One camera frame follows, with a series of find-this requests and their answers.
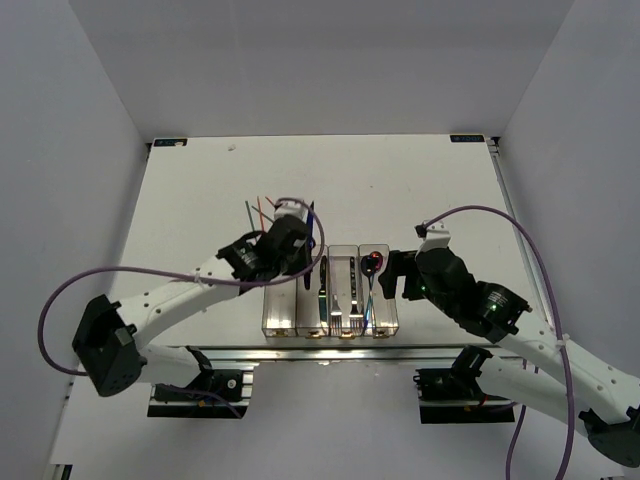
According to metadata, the dark blue table knife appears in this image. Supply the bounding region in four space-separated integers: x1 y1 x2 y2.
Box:
303 213 315 291

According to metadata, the black spoon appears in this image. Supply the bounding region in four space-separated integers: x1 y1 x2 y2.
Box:
362 252 379 312

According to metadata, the teal chopstick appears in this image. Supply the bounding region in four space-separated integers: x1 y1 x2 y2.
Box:
244 200 260 231
250 205 274 223

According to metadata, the black table knife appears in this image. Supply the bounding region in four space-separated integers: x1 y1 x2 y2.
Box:
318 255 328 325

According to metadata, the dark patterned handle fork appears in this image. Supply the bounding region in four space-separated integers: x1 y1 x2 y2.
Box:
349 256 363 336

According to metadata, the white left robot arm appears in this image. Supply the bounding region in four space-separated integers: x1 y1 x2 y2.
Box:
72 214 311 399

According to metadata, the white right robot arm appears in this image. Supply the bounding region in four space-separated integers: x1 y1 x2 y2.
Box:
380 248 639 468

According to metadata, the blue label sticker right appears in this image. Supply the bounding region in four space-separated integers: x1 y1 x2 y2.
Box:
449 134 485 143

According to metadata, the blue label sticker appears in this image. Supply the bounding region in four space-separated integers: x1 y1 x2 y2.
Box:
449 134 485 143
152 138 188 148

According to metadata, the blue label sticker left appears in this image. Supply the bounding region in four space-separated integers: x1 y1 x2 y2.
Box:
152 138 188 148

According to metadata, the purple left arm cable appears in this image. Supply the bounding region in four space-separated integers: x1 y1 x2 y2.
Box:
38 197 326 376

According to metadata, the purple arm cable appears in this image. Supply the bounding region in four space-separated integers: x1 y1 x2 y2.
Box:
422 205 576 480
38 197 326 376

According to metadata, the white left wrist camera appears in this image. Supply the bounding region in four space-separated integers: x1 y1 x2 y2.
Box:
273 199 307 222

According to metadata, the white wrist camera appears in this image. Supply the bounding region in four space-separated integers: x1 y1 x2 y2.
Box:
273 199 307 222
416 221 451 253

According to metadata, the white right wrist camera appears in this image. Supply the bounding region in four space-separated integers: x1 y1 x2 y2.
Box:
416 221 451 253

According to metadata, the aluminium table edge rail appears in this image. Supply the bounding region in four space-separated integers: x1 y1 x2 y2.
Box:
92 344 521 365

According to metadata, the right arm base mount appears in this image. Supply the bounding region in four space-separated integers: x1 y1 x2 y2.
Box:
413 346 515 425

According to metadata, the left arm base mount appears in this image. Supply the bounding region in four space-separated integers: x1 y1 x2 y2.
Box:
147 347 253 420

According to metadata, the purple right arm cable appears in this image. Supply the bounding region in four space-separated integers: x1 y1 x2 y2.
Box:
422 205 576 480

